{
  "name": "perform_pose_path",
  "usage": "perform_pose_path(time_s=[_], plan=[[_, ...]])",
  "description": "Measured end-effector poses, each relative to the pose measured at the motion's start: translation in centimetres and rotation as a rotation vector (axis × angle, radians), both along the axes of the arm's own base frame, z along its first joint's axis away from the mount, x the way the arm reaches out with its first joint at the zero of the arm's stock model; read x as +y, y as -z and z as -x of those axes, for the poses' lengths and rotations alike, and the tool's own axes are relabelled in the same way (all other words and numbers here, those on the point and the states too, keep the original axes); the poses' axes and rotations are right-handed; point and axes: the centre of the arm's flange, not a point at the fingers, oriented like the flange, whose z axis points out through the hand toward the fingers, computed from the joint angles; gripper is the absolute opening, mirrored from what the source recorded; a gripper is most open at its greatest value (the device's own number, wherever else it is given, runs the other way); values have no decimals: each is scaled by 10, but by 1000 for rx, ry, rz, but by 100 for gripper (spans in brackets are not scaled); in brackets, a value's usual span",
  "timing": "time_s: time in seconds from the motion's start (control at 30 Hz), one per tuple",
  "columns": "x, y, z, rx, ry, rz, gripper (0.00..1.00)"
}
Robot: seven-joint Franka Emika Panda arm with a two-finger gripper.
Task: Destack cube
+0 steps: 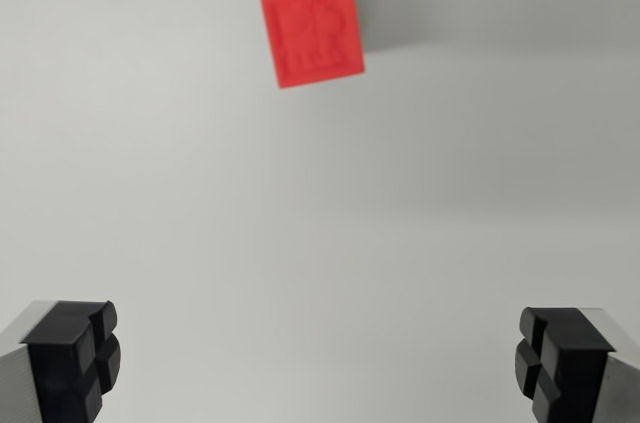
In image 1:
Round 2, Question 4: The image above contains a black-padded silver gripper right finger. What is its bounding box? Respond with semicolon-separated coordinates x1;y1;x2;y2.
514;306;640;423

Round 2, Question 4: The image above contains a black-padded silver gripper left finger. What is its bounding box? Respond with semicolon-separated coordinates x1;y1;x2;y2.
0;299;122;423

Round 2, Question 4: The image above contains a red embossed plastic cube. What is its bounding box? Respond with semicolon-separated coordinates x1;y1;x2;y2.
259;0;366;90

